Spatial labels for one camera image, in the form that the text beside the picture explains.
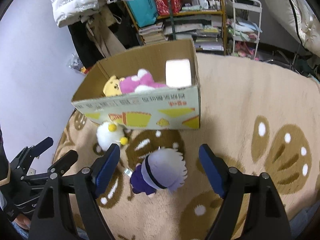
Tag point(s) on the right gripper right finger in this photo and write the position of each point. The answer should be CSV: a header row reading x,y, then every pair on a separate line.
x,y
230,184

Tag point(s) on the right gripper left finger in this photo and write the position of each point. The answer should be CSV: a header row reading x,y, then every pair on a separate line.
x,y
89,184

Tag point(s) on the white fluffy plush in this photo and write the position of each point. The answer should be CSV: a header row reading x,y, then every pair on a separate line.
x,y
110,133

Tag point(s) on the purple doll plush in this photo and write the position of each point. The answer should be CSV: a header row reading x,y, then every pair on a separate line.
x,y
162,169

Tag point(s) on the yellow bear plush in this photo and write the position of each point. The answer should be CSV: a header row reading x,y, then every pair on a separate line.
x,y
112,86

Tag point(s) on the pink bear plush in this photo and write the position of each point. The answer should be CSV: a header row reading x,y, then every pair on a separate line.
x,y
140,82

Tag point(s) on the pink swiss roll plush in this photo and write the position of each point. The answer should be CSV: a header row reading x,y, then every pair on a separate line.
x,y
178,73

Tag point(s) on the beige patterned rug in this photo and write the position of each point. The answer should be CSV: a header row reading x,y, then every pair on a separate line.
x,y
258,117

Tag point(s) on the cardboard box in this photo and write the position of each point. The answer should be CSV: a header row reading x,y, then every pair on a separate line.
x,y
161,108

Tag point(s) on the bag of toys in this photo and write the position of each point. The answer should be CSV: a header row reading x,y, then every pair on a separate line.
x,y
76,64

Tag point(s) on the beige tote bag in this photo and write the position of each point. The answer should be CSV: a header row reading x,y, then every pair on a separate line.
x,y
99,32

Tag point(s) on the stack of books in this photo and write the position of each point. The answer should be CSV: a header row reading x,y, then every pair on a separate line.
x,y
153,33

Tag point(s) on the white metal cart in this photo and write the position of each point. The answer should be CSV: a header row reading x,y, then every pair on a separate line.
x,y
245,34

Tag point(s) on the wooden shelf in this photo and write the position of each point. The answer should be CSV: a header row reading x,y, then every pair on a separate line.
x,y
203,21

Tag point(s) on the teal bag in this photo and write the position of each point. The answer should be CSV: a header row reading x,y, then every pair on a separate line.
x,y
144,11

